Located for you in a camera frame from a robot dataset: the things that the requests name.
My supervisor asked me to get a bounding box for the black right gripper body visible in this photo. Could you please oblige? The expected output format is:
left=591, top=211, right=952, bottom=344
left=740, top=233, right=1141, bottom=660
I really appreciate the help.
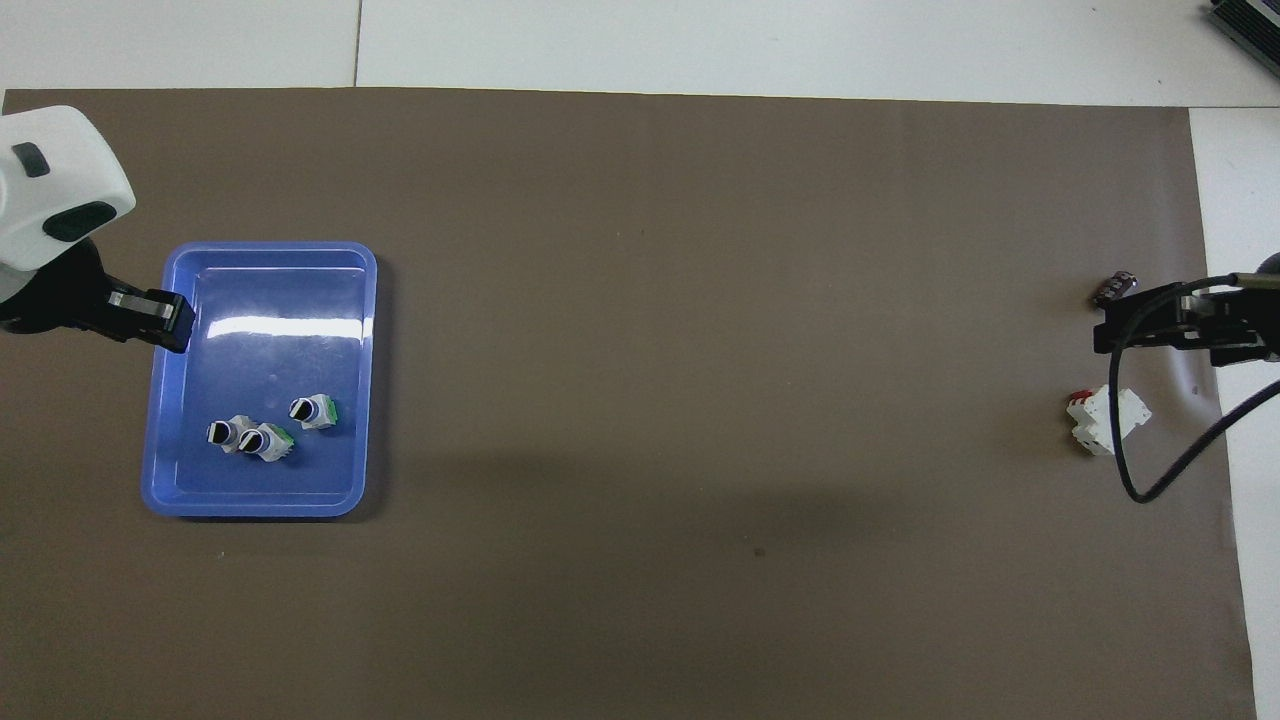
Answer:
left=1185, top=250, right=1280, bottom=366

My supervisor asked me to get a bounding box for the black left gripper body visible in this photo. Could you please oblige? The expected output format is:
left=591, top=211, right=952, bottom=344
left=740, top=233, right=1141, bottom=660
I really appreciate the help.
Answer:
left=0, top=240, right=113, bottom=336

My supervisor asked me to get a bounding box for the selector switch with orange block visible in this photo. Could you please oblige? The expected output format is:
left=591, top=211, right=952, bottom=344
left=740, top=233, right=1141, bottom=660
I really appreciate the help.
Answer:
left=288, top=394, right=339, bottom=432

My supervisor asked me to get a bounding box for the blue plastic tray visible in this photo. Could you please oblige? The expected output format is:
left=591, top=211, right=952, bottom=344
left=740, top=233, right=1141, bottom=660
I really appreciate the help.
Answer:
left=140, top=240, right=379, bottom=519

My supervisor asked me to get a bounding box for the white circuit breaker red lever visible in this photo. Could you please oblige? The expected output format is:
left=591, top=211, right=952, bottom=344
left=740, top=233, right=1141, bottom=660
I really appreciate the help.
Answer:
left=1066, top=386, right=1153, bottom=457

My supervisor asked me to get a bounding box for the grey ribbed device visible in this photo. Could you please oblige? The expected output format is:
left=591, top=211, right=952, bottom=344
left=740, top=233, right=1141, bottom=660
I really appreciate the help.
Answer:
left=1205, top=0, right=1280, bottom=69

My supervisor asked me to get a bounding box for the brown table mat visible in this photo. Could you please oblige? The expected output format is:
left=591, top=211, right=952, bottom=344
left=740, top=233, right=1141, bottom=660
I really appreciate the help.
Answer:
left=0, top=88, right=1256, bottom=720

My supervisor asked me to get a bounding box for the white selector switch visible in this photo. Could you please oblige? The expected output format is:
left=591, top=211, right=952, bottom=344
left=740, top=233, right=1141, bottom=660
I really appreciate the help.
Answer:
left=205, top=415, right=253, bottom=456

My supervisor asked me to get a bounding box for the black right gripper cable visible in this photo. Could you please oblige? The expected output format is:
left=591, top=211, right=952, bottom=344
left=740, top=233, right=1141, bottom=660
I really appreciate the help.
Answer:
left=1108, top=272, right=1280, bottom=504

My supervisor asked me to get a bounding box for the selector switch with green base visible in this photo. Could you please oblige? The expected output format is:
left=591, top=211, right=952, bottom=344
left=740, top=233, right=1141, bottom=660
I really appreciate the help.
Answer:
left=238, top=422, right=297, bottom=464

